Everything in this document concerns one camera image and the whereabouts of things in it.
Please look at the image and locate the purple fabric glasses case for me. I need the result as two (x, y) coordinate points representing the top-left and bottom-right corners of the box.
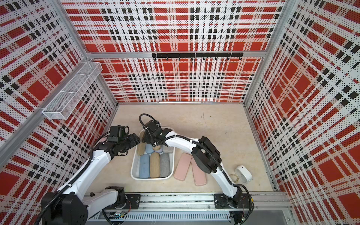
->
(155, 146), (163, 153)

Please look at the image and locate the beige case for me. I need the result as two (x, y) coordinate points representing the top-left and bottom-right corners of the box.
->
(137, 131), (146, 156)
(153, 145), (162, 151)

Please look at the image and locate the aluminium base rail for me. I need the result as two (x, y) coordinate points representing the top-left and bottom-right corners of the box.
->
(89, 192), (295, 225)

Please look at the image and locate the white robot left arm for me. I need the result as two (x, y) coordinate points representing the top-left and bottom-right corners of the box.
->
(35, 125), (141, 225)

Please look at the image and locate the grey fabric glasses case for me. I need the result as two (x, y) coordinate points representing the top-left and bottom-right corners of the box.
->
(160, 153), (171, 178)

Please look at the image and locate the pink case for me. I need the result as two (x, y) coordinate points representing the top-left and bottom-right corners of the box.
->
(191, 159), (207, 187)
(174, 153), (192, 181)

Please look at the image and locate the white wire mesh basket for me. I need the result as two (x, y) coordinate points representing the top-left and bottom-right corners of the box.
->
(42, 61), (102, 120)

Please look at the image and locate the tan case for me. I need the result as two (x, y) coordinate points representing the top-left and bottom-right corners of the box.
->
(150, 152), (160, 178)

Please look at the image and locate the white plastic storage tray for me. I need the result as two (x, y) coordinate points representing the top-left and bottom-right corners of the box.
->
(130, 130), (175, 181)

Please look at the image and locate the blue case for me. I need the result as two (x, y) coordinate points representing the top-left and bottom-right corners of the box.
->
(145, 144), (155, 155)
(139, 154), (150, 179)

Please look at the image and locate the white round device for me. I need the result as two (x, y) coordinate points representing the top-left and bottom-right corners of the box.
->
(235, 165), (253, 183)

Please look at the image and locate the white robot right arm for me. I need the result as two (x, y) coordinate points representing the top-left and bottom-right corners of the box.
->
(139, 113), (254, 225)

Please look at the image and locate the black hook rail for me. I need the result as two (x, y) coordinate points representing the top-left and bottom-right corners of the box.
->
(151, 52), (244, 59)

